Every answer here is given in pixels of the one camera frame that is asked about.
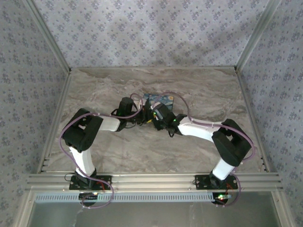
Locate black right controller board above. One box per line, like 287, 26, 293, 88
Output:
211, 192, 232, 206

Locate grey slotted cable duct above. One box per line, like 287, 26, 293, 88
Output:
35, 192, 215, 203

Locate grey metal panel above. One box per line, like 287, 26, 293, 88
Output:
30, 202, 284, 227

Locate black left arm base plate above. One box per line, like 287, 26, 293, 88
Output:
69, 175, 112, 191

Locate aluminium frame post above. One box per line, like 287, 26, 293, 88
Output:
234, 0, 284, 71
22, 0, 72, 73

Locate blue starry night print box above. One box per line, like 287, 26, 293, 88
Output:
143, 93, 176, 113

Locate black controller board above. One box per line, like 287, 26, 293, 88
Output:
79, 192, 100, 206
211, 192, 232, 206

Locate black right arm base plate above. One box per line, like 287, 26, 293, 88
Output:
194, 174, 238, 190

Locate aluminium mounting rail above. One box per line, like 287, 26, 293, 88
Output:
25, 172, 284, 192

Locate aluminium table side rail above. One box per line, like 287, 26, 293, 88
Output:
35, 70, 73, 175
235, 70, 270, 172

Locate black left controller board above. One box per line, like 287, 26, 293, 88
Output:
79, 192, 100, 206

